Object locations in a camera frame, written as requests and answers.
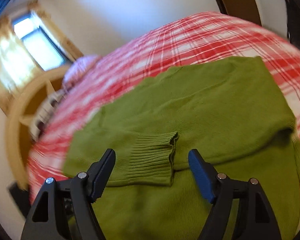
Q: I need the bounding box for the red white plaid bedspread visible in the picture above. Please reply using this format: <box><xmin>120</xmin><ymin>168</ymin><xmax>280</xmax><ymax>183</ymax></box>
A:
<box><xmin>27</xmin><ymin>12</ymin><xmax>300</xmax><ymax>200</ymax></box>

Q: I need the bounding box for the window with dark frame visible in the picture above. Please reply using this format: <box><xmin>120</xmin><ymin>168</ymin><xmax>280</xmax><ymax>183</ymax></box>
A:
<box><xmin>12</xmin><ymin>12</ymin><xmax>71</xmax><ymax>71</ymax></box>

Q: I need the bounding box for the pink pillow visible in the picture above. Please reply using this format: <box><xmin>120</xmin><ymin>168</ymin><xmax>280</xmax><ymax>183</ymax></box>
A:
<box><xmin>62</xmin><ymin>55</ymin><xmax>102</xmax><ymax>89</ymax></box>

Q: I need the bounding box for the green striped knit sweater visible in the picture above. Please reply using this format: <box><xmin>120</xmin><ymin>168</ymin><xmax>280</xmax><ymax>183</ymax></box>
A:
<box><xmin>63</xmin><ymin>57</ymin><xmax>300</xmax><ymax>239</ymax></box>

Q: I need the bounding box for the yellow curtain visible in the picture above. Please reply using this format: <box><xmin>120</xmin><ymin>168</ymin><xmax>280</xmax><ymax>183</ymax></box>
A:
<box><xmin>0</xmin><ymin>0</ymin><xmax>83</xmax><ymax>114</ymax></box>

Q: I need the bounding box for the wooden bed headboard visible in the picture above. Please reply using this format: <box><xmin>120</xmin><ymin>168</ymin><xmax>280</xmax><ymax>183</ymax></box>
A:
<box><xmin>5</xmin><ymin>65</ymin><xmax>70</xmax><ymax>190</ymax></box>

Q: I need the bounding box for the patterned beige pillow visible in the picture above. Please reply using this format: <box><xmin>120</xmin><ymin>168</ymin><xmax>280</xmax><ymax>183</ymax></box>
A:
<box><xmin>29</xmin><ymin>89</ymin><xmax>66</xmax><ymax>141</ymax></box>

